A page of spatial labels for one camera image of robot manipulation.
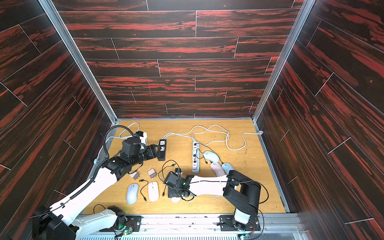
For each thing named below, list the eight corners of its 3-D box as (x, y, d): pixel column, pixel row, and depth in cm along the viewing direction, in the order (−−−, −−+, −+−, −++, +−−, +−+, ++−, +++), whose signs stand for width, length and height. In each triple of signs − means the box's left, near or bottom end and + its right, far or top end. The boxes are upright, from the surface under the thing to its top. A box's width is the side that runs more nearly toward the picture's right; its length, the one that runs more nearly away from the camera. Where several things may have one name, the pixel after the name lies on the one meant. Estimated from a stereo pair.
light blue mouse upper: (202, 157, 99) (202, 155, 97) (204, 152, 102) (204, 149, 99) (218, 162, 97) (219, 160, 94) (220, 156, 100) (220, 154, 97)
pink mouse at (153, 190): (149, 202, 82) (148, 201, 81) (148, 183, 89) (147, 182, 87) (159, 200, 83) (158, 198, 81) (157, 181, 90) (157, 180, 88)
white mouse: (125, 204, 82) (123, 203, 80) (130, 185, 89) (129, 183, 87) (136, 204, 82) (134, 203, 80) (140, 185, 89) (139, 183, 87)
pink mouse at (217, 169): (217, 178, 90) (218, 177, 88) (209, 165, 96) (210, 163, 94) (225, 174, 92) (226, 173, 90) (217, 161, 97) (218, 160, 96)
